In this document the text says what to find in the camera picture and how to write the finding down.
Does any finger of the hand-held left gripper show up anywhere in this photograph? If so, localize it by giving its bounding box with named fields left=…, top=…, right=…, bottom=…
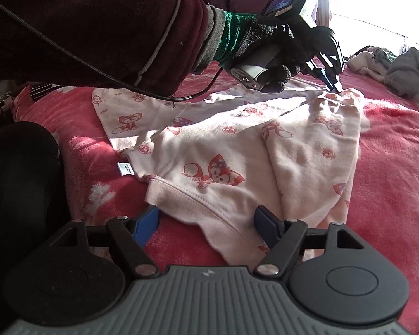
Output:
left=305, top=59, right=336, bottom=90
left=321, top=53, right=343, bottom=93

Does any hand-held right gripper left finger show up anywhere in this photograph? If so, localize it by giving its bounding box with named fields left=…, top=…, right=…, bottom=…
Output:
left=46, top=205, right=161, bottom=277

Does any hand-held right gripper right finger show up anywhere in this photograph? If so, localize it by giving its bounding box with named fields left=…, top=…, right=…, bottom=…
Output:
left=254, top=206, right=367, bottom=276

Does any pink fox print top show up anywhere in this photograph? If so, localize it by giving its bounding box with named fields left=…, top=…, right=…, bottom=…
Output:
left=92, top=77, right=371, bottom=265

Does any person's left forearm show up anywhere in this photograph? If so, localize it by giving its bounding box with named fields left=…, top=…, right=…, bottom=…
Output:
left=0, top=0, right=254, bottom=95

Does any person's left hand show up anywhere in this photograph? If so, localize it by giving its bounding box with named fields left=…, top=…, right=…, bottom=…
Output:
left=235, top=14, right=316, bottom=94

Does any white garment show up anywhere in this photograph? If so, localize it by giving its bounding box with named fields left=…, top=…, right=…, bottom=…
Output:
left=347, top=51, right=388, bottom=81

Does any beige patterned curtain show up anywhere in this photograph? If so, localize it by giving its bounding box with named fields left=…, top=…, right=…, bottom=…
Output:
left=316, top=0, right=333, bottom=30

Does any teal printed garment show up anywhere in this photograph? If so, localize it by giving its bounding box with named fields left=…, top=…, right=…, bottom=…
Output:
left=366, top=45, right=400, bottom=67

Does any pink floral blanket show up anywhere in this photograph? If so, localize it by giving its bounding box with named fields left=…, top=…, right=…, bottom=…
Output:
left=12, top=59, right=419, bottom=335

